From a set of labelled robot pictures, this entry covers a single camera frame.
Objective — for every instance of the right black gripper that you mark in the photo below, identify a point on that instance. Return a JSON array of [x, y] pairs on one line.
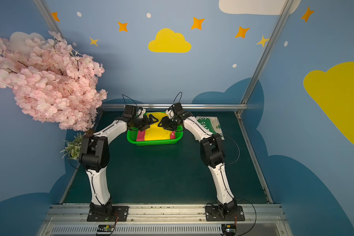
[[167, 123]]

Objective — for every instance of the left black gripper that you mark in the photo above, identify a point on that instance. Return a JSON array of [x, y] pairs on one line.
[[143, 122]]

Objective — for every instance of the plain yellow raincoat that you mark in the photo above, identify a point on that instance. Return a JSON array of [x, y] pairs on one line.
[[158, 115]]

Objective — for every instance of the magenta raincoat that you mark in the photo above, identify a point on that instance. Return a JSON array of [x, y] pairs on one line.
[[140, 136]]

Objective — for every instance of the white dinosaur print raincoat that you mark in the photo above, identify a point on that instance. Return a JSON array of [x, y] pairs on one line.
[[211, 124]]

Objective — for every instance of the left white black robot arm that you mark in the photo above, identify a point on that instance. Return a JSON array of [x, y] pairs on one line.
[[95, 156]]

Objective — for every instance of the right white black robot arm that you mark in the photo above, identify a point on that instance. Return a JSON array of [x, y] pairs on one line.
[[212, 155]]

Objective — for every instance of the green plastic basket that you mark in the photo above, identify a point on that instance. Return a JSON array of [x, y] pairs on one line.
[[132, 135]]

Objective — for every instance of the small green potted plant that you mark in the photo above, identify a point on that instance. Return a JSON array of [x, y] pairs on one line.
[[72, 147]]

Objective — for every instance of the pink cherry blossom tree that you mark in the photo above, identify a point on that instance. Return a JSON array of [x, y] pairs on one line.
[[53, 82]]

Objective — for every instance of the left green circuit board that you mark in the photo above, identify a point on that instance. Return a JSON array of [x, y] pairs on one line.
[[105, 229]]

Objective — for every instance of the green circuit board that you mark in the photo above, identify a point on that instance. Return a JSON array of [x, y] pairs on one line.
[[228, 230], [105, 229]]

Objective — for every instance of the right green circuit board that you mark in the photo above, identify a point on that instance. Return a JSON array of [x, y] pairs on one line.
[[228, 230]]

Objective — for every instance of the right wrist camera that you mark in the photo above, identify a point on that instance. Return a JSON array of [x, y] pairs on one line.
[[175, 110]]

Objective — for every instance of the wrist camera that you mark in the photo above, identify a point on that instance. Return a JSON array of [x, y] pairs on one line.
[[175, 110], [132, 112]]

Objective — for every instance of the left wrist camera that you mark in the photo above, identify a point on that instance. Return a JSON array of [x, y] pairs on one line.
[[132, 112]]

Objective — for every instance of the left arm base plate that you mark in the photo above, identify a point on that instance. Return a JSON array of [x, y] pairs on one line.
[[108, 213]]

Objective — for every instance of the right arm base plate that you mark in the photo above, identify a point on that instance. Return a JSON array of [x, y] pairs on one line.
[[213, 213]]

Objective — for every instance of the aluminium front rail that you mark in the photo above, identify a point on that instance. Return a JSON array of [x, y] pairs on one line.
[[166, 220]]

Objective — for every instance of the left aluminium frame post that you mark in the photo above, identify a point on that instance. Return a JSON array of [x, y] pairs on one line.
[[45, 12]]

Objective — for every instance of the aluminium frame post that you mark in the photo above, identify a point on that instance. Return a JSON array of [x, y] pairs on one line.
[[45, 12], [278, 28]]

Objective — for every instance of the right aluminium frame post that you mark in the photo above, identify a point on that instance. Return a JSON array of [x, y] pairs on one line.
[[278, 28]]

